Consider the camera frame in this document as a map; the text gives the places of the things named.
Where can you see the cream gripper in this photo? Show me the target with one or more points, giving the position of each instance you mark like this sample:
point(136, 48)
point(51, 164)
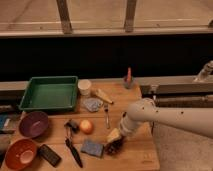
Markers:
point(114, 135)

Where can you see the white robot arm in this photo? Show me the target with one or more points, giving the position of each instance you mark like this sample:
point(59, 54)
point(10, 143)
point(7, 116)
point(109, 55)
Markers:
point(195, 120)

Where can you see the white paper cup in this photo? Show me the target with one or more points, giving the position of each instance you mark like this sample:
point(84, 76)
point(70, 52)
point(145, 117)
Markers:
point(84, 87)

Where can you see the blue sponge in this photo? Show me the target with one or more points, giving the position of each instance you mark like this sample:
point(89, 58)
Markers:
point(92, 148)

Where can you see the orange fruit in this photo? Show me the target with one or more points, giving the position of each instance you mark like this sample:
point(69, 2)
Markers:
point(86, 126)

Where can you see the crumpled grey cloth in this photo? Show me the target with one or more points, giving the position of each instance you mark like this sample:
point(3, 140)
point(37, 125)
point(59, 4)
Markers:
point(92, 104)

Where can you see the small black brush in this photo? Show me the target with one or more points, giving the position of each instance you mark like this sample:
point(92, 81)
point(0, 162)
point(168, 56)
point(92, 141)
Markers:
point(72, 126)

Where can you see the tan wooden scoop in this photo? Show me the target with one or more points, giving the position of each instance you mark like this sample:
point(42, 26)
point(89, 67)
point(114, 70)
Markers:
point(102, 95)

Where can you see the black remote control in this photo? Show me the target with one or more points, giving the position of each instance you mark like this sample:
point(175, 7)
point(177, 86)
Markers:
point(49, 155)

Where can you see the purple bowl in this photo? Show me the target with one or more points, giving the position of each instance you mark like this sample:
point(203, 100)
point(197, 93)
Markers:
point(34, 124)

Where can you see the green plastic tray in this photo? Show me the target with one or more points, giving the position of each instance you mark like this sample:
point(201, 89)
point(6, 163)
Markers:
point(50, 93)

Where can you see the orange bowl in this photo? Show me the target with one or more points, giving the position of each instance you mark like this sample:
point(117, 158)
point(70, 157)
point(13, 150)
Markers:
point(20, 154)

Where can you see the blue box at left edge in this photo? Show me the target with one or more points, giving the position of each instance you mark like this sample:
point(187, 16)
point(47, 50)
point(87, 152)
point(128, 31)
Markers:
point(5, 126)

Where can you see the black handled knife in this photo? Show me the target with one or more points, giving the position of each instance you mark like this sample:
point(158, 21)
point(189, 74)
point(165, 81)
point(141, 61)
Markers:
point(73, 150)

